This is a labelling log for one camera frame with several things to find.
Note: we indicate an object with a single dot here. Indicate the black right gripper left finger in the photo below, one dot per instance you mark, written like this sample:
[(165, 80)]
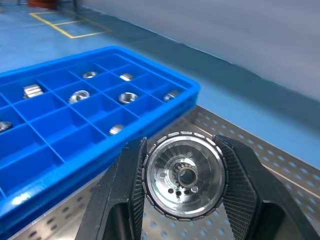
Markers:
[(112, 200)]

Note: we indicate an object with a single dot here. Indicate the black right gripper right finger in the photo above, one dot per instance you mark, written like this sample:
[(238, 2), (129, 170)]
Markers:
[(255, 200)]

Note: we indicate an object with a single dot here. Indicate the blue plastic compartment tray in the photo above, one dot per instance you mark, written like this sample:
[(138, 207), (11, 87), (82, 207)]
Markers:
[(50, 140)]

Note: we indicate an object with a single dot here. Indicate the perforated metal tray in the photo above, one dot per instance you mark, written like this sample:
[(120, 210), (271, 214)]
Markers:
[(275, 162)]

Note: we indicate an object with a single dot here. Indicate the orange background object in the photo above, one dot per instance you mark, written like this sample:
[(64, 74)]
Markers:
[(41, 3)]

